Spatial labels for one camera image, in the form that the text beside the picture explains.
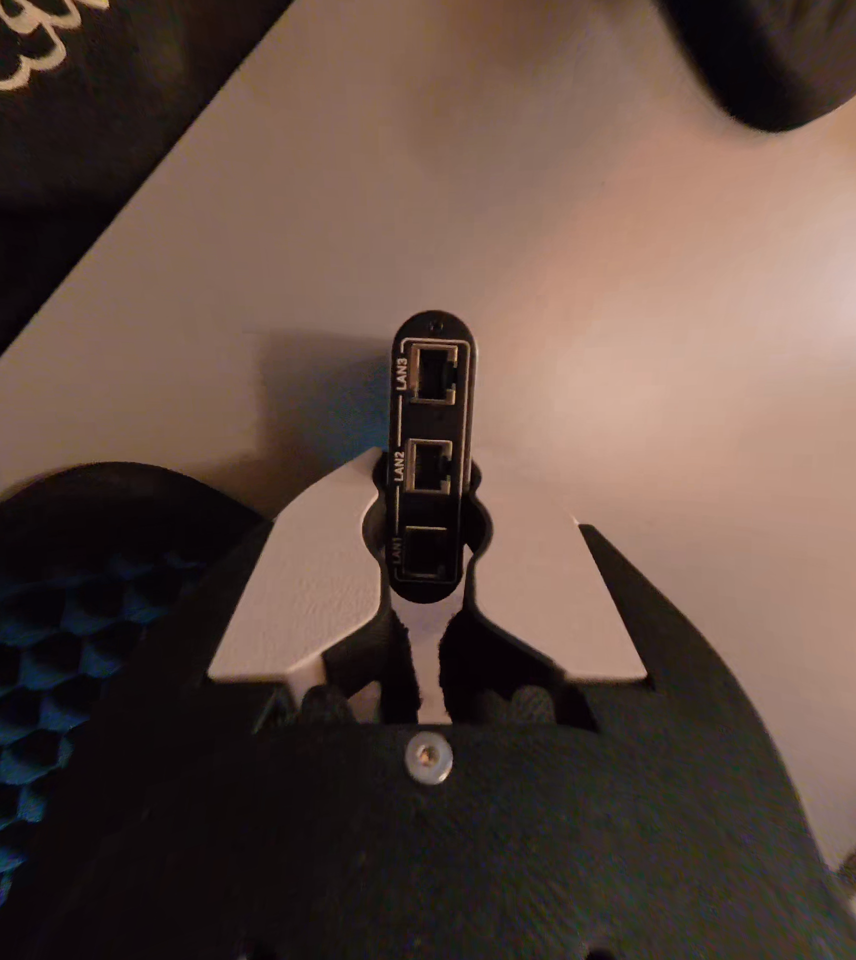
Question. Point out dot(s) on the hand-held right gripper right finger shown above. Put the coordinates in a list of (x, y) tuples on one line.
[(548, 600)]

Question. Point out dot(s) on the black ethernet hub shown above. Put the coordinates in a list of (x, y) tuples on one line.
[(432, 420)]

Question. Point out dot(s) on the person's dark printed hoodie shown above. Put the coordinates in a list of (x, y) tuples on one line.
[(45, 97)]

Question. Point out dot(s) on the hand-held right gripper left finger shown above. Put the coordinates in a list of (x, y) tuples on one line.
[(300, 585)]

